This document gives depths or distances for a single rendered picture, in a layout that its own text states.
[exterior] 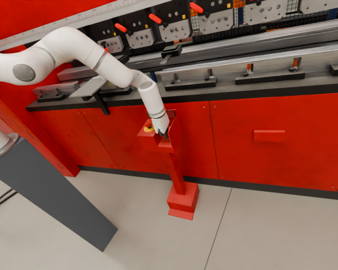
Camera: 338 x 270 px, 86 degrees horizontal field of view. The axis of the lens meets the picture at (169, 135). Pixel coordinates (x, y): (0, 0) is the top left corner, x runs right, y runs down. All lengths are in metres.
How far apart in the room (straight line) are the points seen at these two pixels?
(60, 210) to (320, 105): 1.44
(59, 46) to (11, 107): 1.26
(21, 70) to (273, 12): 0.96
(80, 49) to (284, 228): 1.48
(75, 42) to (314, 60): 1.00
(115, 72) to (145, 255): 1.22
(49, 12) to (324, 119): 1.56
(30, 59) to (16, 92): 1.25
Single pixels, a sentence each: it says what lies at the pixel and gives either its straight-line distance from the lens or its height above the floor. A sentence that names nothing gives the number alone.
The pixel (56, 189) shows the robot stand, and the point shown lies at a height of 0.68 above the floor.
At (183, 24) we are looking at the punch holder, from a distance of 1.02.
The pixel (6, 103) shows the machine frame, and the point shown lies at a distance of 1.96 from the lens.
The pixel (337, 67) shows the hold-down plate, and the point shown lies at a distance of 1.11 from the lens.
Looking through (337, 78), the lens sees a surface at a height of 0.88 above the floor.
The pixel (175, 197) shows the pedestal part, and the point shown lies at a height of 0.12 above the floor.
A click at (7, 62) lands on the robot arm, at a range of 0.78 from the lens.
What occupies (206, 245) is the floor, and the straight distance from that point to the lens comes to 1.44.
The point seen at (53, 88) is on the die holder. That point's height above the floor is 0.96.
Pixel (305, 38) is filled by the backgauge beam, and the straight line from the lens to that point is 1.34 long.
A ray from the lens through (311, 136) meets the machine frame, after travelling 1.21.
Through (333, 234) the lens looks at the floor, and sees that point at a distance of 1.58.
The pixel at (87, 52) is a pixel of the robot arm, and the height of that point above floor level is 1.25.
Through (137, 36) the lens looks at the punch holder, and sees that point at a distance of 1.12.
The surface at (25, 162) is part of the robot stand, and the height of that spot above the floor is 0.91.
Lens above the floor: 1.36
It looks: 38 degrees down
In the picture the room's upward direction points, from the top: 19 degrees counter-clockwise
